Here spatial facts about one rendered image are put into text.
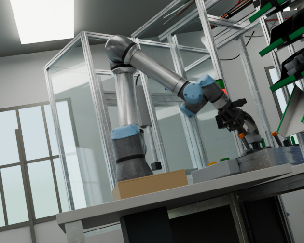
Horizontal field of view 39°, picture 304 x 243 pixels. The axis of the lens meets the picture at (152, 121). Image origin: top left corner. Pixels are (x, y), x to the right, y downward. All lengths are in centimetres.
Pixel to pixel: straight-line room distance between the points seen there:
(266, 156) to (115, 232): 103
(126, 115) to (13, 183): 351
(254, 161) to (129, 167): 51
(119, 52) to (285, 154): 79
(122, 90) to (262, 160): 65
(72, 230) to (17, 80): 445
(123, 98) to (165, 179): 46
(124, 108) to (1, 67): 393
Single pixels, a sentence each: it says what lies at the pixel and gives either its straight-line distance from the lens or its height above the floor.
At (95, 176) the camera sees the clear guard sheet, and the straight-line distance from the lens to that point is 257.
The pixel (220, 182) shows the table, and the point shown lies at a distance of 127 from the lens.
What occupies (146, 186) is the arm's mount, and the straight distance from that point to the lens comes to 153.
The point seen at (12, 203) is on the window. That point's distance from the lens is 519.
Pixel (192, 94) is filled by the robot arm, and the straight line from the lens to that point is 167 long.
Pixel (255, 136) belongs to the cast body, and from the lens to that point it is 196.
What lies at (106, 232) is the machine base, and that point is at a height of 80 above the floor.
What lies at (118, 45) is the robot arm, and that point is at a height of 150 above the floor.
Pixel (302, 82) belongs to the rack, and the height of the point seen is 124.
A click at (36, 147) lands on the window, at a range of 526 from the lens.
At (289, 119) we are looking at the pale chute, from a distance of 185.
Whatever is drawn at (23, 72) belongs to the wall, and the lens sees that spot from 559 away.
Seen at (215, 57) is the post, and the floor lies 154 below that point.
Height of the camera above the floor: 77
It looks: 14 degrees up
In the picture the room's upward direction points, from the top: 13 degrees counter-clockwise
